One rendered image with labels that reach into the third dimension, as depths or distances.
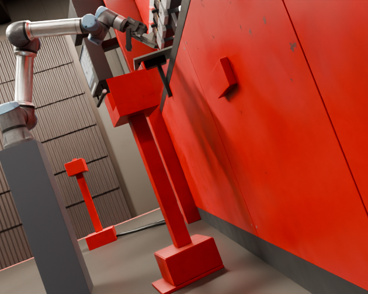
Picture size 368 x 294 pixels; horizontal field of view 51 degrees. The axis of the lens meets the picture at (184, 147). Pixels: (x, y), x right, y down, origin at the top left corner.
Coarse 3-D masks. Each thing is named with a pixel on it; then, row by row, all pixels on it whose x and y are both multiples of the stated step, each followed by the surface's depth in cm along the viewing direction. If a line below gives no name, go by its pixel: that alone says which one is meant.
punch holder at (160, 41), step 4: (152, 20) 245; (152, 28) 255; (156, 28) 242; (156, 32) 248; (160, 36) 241; (172, 36) 243; (160, 40) 242; (164, 40) 242; (168, 40) 242; (172, 40) 245; (160, 44) 248; (164, 44) 247; (168, 44) 250; (172, 44) 253; (160, 48) 253
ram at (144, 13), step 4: (136, 0) 283; (140, 0) 265; (144, 0) 248; (148, 0) 234; (152, 0) 221; (136, 4) 291; (140, 4) 271; (144, 4) 254; (148, 4) 239; (152, 4) 226; (140, 8) 278; (144, 8) 260; (148, 8) 245; (140, 12) 285; (144, 12) 266; (148, 12) 250; (144, 16) 273; (148, 16) 256; (152, 16) 241; (144, 20) 280; (148, 20) 262; (148, 24) 268; (148, 28) 274; (148, 32) 281; (156, 40) 284
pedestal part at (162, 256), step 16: (192, 240) 154; (208, 240) 145; (160, 256) 148; (176, 256) 141; (192, 256) 142; (208, 256) 144; (176, 272) 140; (192, 272) 142; (208, 272) 143; (160, 288) 145; (176, 288) 139
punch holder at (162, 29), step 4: (156, 8) 222; (156, 12) 223; (156, 16) 228; (156, 20) 233; (160, 20) 222; (160, 24) 223; (160, 28) 227; (164, 28) 222; (168, 28) 222; (160, 32) 232; (164, 32) 225; (168, 32) 228; (172, 32) 230; (164, 36) 232; (168, 36) 235
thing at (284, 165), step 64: (192, 0) 105; (256, 0) 67; (320, 0) 50; (192, 64) 132; (256, 64) 77; (320, 64) 55; (192, 128) 178; (256, 128) 91; (320, 128) 62; (192, 192) 275; (256, 192) 111; (320, 192) 70; (256, 256) 144; (320, 256) 81
